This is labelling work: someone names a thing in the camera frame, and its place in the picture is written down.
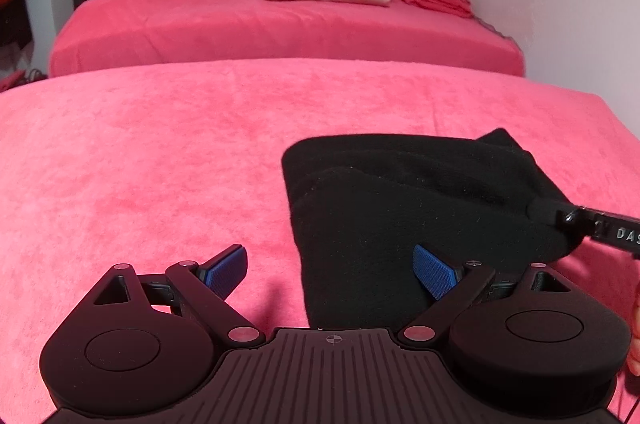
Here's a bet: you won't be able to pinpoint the pink fleece bed cover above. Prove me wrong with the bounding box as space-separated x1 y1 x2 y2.
0 58 640 424

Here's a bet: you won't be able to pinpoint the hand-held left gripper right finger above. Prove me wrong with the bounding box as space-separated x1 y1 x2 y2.
397 244 577 347

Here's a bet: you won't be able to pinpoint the person's right hand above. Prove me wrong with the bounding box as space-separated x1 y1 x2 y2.
626 299 640 378

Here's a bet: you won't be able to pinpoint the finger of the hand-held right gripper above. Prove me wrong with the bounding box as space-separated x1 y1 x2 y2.
528 197 599 251

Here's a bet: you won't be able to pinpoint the black knit pants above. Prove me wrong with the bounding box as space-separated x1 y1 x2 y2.
281 128 584 331

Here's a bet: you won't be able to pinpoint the bed with coral sheet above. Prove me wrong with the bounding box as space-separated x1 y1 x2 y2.
48 0 526 79

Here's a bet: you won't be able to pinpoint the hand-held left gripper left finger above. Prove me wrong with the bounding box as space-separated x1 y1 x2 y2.
90 244 264 347

